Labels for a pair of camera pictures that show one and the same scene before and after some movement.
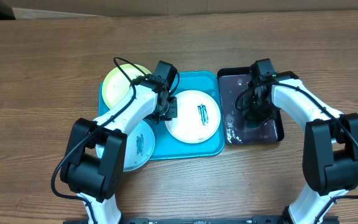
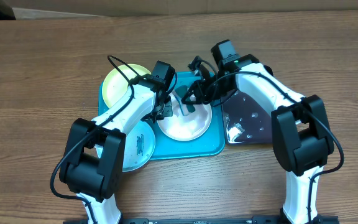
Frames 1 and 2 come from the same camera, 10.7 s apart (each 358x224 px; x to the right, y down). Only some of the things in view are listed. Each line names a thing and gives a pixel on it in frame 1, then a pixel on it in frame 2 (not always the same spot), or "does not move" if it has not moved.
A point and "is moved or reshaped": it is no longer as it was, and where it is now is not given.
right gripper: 249,114 to 202,97
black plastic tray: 238,129 does not move
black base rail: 227,219 does not move
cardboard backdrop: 46,9 does not move
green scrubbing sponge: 251,124 to 181,91
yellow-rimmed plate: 115,84 does not move
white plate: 198,117 is moved or reshaped
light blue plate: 140,148 does not move
